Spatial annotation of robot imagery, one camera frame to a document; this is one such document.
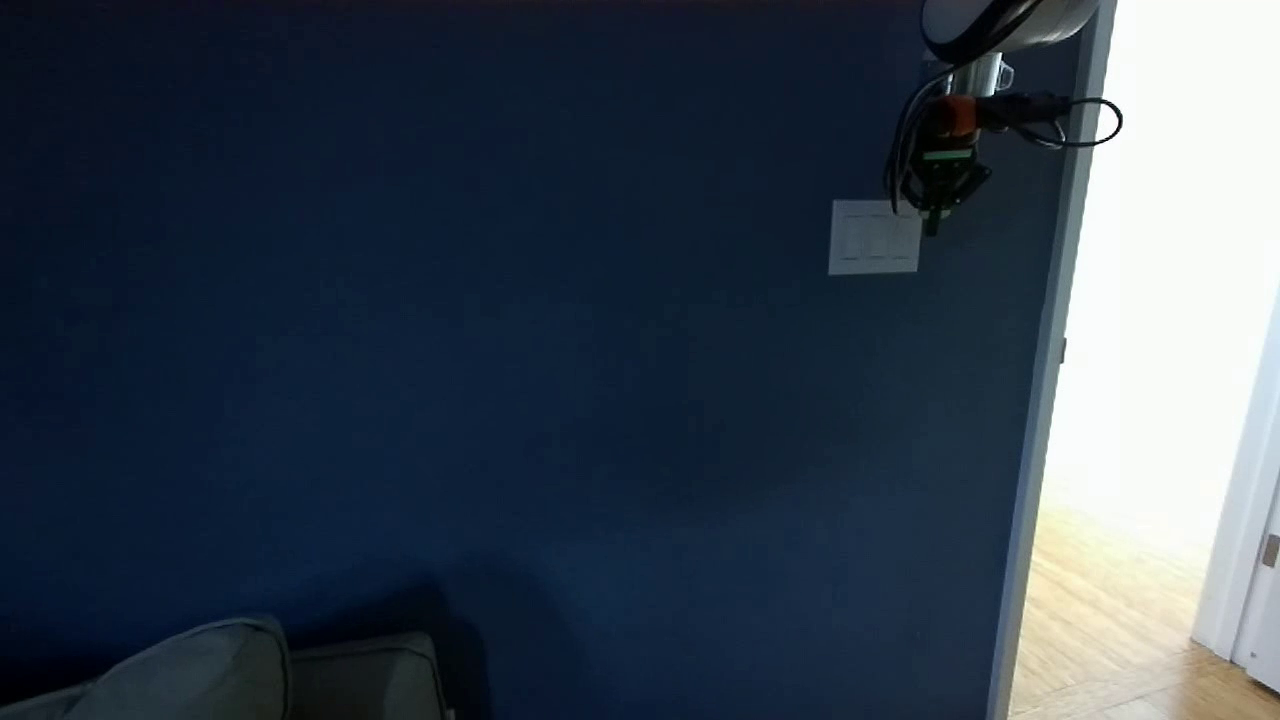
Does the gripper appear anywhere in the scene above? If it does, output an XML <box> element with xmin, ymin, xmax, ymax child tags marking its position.
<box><xmin>903</xmin><ymin>95</ymin><xmax>993</xmax><ymax>238</ymax></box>

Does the white door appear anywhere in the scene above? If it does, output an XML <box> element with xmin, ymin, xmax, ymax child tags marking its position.
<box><xmin>1190</xmin><ymin>288</ymin><xmax>1280</xmax><ymax>697</ymax></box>

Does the grey sofa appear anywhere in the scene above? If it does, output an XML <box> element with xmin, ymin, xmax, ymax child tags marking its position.
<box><xmin>0</xmin><ymin>630</ymin><xmax>457</xmax><ymax>720</ymax></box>

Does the grey throw pillow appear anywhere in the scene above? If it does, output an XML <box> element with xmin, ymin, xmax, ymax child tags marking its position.
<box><xmin>60</xmin><ymin>615</ymin><xmax>294</xmax><ymax>720</ymax></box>

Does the white triple switch plate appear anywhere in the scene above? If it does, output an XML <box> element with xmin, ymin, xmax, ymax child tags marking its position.
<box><xmin>828</xmin><ymin>198</ymin><xmax>923</xmax><ymax>277</ymax></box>

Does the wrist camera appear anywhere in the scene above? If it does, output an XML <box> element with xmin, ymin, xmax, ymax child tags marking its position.
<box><xmin>975</xmin><ymin>90</ymin><xmax>1071</xmax><ymax>129</ymax></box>

